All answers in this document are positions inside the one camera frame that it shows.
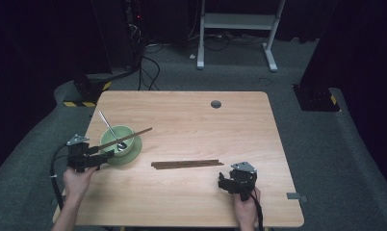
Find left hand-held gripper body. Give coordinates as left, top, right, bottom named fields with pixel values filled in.
left=65, top=134, right=100, bottom=173

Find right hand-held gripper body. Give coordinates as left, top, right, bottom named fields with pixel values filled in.
left=229, top=161, right=259, bottom=202

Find green bowl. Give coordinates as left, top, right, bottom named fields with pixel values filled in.
left=99, top=124, right=136, bottom=158

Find single dark wood chopstick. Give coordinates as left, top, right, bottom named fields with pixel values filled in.
left=96, top=126, right=154, bottom=152

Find bundle of brown wooden chopsticks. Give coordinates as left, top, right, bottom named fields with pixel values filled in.
left=150, top=159, right=225, bottom=170

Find person's left hand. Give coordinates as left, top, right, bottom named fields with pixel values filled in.
left=63, top=165, right=98, bottom=202

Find person's right hand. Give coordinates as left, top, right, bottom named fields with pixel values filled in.
left=232, top=187, right=262, bottom=229

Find metal spoon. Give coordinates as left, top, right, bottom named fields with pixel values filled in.
left=97, top=110, right=129, bottom=152

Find green plate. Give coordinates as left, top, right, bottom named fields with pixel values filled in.
left=102, top=131, right=143, bottom=167

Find grey tape strip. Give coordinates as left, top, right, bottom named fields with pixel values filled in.
left=286, top=192, right=309, bottom=204

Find black base with yellow stripes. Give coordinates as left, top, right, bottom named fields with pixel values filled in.
left=292, top=84, right=341, bottom=113
left=63, top=73, right=114, bottom=109

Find white metal stand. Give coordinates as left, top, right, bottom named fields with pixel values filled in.
left=195, top=0, right=287, bottom=73

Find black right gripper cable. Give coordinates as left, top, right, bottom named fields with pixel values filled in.
left=243, top=187, right=266, bottom=231

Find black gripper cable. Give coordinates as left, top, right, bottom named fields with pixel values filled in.
left=49, top=143, right=70, bottom=212
left=243, top=187, right=266, bottom=231

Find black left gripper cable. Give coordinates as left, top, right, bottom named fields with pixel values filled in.
left=49, top=143, right=70, bottom=212

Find black floor cables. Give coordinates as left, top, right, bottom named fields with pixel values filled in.
left=137, top=55, right=162, bottom=92

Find dark equipment rack with wires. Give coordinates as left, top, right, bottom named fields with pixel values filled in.
left=121, top=0, right=145, bottom=71

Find cables under white stand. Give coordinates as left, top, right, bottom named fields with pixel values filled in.
left=187, top=31, right=267, bottom=53

